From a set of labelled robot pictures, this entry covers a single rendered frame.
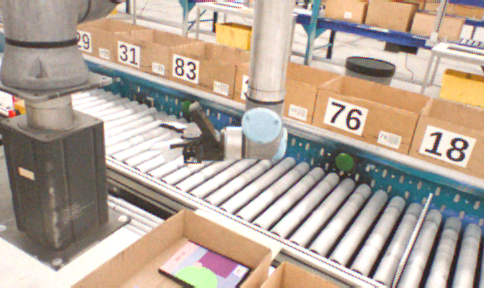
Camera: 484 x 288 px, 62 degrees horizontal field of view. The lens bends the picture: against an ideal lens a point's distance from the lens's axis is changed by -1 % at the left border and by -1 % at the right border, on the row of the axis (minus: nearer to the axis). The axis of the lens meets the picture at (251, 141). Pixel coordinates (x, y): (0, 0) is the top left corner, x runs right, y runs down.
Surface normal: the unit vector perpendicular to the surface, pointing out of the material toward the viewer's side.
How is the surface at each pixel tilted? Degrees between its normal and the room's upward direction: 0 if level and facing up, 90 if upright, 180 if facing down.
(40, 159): 90
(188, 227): 90
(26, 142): 90
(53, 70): 70
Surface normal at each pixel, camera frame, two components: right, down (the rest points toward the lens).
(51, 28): 0.69, 0.36
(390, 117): -0.52, 0.31
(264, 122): -0.12, 0.47
